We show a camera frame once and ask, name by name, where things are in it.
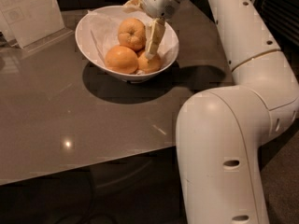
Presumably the dark slatted cabinet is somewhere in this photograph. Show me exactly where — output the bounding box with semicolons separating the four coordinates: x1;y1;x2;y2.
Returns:
251;0;299;49

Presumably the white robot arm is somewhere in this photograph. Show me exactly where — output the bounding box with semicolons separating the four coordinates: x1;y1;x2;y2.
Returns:
124;0;299;224

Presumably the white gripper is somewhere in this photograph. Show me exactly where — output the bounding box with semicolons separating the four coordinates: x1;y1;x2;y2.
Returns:
123;0;179;60

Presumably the clear acrylic sign holder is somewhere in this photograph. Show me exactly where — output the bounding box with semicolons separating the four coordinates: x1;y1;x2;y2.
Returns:
0;0;72;52

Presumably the black floor cable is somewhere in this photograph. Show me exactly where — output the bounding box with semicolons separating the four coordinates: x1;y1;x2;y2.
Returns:
55;171;120;224

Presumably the orange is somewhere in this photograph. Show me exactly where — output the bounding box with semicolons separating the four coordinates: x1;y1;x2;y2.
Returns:
118;18;146;51
137;50;162;74
105;45;138;74

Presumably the white ceramic bowl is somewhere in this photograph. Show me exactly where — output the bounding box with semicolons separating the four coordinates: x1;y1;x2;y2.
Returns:
75;11;172;83

